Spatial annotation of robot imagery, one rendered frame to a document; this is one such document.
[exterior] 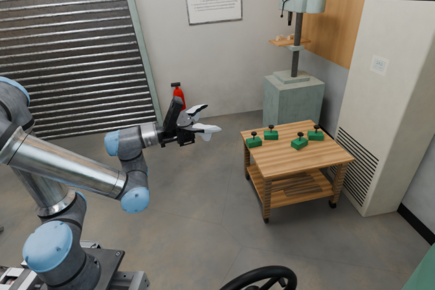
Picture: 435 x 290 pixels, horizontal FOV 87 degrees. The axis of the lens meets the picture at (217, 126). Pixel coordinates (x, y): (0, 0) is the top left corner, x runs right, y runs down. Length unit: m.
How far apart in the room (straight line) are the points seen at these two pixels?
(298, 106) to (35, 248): 2.25
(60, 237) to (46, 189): 0.14
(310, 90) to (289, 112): 0.30
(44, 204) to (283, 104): 2.05
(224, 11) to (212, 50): 0.46
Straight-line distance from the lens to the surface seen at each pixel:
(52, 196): 0.88
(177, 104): 0.69
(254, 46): 3.13
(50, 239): 0.85
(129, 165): 0.78
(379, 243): 2.11
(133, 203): 0.69
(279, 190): 1.96
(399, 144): 1.81
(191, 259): 1.86
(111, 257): 1.01
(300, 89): 2.43
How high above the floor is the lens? 1.61
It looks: 31 degrees down
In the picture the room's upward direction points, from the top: 5 degrees counter-clockwise
